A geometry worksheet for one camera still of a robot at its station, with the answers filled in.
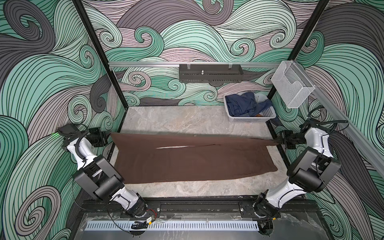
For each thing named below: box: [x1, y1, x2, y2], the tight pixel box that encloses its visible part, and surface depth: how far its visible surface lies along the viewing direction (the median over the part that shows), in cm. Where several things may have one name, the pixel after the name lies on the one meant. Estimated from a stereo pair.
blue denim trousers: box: [225, 92, 272, 117], surface depth 114 cm
